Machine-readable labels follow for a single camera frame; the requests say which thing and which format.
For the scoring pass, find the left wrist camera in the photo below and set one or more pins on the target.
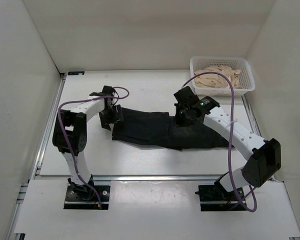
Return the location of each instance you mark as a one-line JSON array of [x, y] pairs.
[[108, 91]]

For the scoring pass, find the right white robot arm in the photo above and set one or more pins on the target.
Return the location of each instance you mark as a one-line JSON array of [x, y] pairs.
[[204, 124]]

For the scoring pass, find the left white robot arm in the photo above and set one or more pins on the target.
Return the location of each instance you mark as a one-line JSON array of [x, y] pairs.
[[70, 135]]

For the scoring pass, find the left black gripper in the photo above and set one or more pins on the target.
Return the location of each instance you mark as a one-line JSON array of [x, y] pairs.
[[117, 117]]

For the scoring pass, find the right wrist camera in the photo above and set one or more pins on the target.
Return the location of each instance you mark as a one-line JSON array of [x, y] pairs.
[[186, 97]]

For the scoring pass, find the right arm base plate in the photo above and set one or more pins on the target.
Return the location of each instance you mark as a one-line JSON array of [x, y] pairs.
[[213, 200]]

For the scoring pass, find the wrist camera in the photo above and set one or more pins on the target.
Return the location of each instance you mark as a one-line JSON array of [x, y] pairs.
[[186, 97], [108, 91]]

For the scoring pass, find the beige trousers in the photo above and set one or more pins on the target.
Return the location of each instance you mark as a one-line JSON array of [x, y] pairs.
[[213, 80]]

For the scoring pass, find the front aluminium rail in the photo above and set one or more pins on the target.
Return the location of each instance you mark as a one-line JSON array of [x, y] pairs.
[[134, 177]]

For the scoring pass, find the aluminium frame rail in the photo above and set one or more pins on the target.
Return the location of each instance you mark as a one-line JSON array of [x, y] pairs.
[[250, 115], [44, 140]]

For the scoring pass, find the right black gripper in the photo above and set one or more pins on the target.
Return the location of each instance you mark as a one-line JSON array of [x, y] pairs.
[[179, 121]]

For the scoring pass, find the black trousers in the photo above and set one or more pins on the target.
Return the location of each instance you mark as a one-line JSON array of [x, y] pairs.
[[160, 129]]

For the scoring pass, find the right aluminium frame rail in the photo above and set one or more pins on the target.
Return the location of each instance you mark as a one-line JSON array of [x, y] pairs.
[[250, 115]]

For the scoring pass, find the black corner bracket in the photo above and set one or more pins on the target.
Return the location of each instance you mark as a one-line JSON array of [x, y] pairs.
[[76, 73]]

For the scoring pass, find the left aluminium frame rail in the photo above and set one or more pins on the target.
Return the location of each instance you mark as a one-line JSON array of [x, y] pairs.
[[44, 140]]

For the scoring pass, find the white plastic basket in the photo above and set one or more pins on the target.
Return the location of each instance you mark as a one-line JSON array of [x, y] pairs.
[[246, 79]]

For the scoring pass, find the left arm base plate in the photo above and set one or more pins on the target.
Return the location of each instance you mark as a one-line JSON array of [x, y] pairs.
[[102, 197]]

